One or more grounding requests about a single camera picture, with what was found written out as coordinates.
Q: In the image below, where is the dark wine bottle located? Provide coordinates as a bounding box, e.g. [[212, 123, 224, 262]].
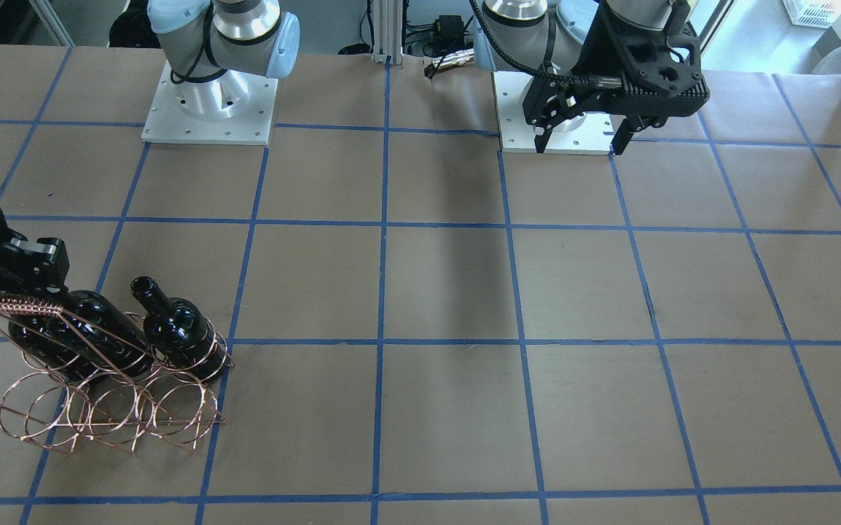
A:
[[47, 289, 154, 379]]

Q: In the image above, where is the dark wine bottle rear basket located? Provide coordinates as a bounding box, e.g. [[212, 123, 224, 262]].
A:
[[8, 315, 80, 382]]

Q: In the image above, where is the dark wine bottle basket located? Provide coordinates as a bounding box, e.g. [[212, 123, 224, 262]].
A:
[[8, 315, 80, 382], [130, 276, 227, 384]]

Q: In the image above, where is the dark wine bottle front basket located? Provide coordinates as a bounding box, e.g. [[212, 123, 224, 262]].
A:
[[130, 276, 227, 384]]

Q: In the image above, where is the copper wire wine basket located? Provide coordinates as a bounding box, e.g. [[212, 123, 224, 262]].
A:
[[0, 293, 225, 454]]

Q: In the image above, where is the aluminium frame post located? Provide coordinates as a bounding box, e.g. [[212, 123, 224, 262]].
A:
[[367, 0, 407, 67]]

